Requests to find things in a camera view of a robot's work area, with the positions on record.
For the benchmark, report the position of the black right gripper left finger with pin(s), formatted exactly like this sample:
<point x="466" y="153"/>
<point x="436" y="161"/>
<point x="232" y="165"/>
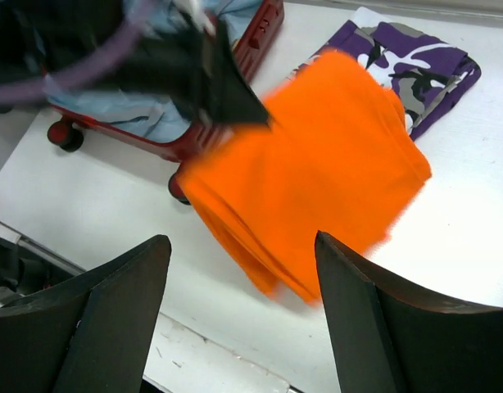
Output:
<point x="90" y="333"/>

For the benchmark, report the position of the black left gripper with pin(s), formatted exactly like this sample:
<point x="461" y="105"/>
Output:
<point x="194" y="67"/>

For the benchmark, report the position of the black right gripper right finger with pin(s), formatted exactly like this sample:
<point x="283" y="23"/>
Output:
<point x="390" y="334"/>

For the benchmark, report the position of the red hard-shell suitcase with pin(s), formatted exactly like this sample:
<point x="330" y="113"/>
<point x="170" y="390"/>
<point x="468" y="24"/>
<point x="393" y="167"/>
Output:
<point x="159" y="124"/>

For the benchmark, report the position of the orange garment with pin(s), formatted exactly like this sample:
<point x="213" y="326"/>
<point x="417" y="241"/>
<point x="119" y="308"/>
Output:
<point x="336" y="158"/>

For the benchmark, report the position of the purple camouflage folded garment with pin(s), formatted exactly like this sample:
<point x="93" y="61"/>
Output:
<point x="429" y="75"/>

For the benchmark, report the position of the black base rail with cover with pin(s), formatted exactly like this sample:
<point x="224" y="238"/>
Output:
<point x="26" y="269"/>

